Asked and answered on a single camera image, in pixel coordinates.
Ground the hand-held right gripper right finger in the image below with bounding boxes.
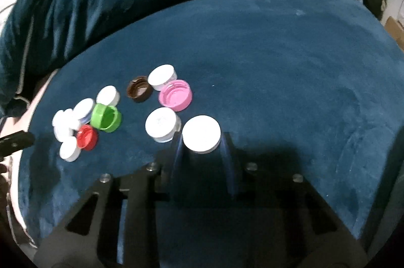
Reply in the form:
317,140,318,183
220,131,369,268

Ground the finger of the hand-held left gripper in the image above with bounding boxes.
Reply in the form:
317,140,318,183
0,130,36,158

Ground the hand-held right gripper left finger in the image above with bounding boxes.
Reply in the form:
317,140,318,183
36,132,184,268

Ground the white plastic bottle cap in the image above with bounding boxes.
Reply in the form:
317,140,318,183
182,115,222,154

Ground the group of small white caps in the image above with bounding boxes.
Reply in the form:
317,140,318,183
52,64,182,163

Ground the pink bottle cap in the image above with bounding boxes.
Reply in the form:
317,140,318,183
157,79,193,113

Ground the red bottle cap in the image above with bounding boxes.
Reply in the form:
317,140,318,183
76,125,98,151

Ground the dark brown bottle cap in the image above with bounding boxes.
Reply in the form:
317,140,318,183
127,76,155,103

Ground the green bottle cap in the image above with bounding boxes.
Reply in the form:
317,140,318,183
90,103,122,133

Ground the blue velvet blanket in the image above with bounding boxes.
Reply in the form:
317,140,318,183
17,0,404,268

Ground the stack of cardboard boxes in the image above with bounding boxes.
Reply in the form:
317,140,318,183
384,16,404,51

